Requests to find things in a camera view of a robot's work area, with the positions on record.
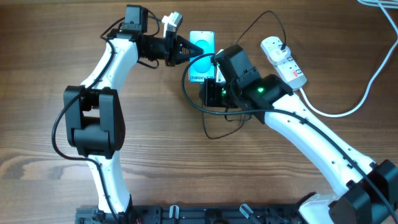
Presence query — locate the black USB charging cable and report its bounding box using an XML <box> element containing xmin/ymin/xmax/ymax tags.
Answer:
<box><xmin>201</xmin><ymin>10</ymin><xmax>287</xmax><ymax>140</ymax></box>

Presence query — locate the blue Galaxy S25 smartphone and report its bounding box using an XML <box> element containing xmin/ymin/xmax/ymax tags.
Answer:
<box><xmin>188</xmin><ymin>30</ymin><xmax>215</xmax><ymax>83</ymax></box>

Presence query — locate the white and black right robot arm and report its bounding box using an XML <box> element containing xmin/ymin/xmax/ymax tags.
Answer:
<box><xmin>184</xmin><ymin>45</ymin><xmax>397</xmax><ymax>223</ymax></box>

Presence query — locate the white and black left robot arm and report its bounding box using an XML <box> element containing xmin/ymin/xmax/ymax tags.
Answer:
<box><xmin>51</xmin><ymin>5</ymin><xmax>203</xmax><ymax>223</ymax></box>

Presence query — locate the white USB charger plug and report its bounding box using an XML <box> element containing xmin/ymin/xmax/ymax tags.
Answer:
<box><xmin>269</xmin><ymin>47</ymin><xmax>291</xmax><ymax>65</ymax></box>

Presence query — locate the white power strip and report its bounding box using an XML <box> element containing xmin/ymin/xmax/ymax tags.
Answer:
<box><xmin>261</xmin><ymin>36</ymin><xmax>307</xmax><ymax>91</ymax></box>

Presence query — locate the white power strip cord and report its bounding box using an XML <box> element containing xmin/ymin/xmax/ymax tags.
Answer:
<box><xmin>298</xmin><ymin>40</ymin><xmax>398</xmax><ymax>118</ymax></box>

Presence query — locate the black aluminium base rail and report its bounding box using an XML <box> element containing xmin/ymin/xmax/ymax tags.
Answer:
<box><xmin>75</xmin><ymin>203</ymin><xmax>306</xmax><ymax>224</ymax></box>

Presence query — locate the white cable top right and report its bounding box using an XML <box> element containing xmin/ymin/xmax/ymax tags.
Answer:
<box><xmin>356</xmin><ymin>0</ymin><xmax>398</xmax><ymax>30</ymax></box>

